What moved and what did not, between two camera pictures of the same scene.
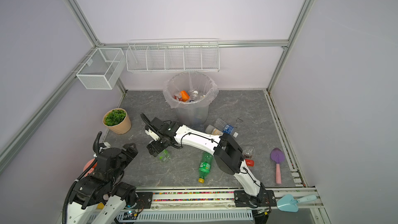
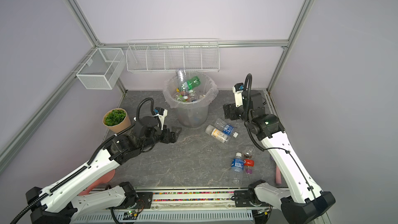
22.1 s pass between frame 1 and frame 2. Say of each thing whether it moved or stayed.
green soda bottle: moved
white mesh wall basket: stayed
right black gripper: moved
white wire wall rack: stayed
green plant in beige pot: stayed
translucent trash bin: stayed
